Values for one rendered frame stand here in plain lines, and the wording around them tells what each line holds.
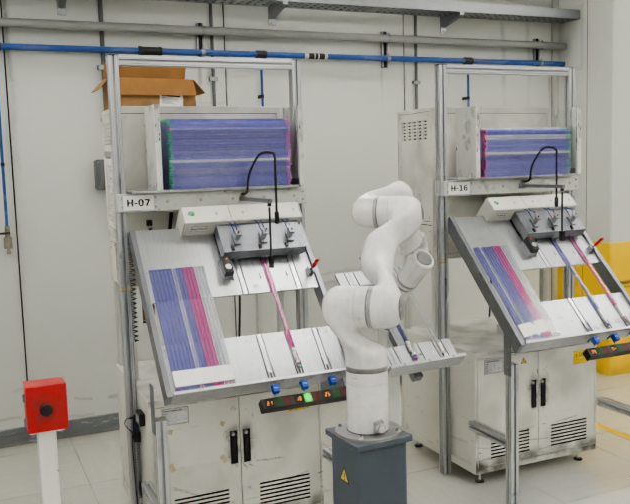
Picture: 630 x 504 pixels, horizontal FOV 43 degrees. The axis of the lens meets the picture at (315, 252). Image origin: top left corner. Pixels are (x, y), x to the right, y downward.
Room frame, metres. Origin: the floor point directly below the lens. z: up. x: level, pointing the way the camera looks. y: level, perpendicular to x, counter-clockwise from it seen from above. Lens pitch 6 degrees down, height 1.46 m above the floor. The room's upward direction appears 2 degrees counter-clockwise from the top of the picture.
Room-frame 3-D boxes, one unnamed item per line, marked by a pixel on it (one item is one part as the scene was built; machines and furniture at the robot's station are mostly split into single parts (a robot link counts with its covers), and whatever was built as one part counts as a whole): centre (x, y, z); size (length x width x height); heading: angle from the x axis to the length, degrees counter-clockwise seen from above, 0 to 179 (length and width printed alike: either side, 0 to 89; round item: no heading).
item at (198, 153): (3.20, 0.34, 1.52); 0.51 x 0.13 x 0.27; 114
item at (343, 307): (2.23, -0.11, 1.00); 0.19 x 0.12 x 0.24; 71
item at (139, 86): (3.43, 0.56, 1.82); 0.68 x 0.30 x 0.20; 114
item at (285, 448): (3.29, 0.44, 0.31); 0.70 x 0.65 x 0.62; 114
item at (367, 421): (2.22, -0.14, 0.79); 0.19 x 0.19 x 0.18
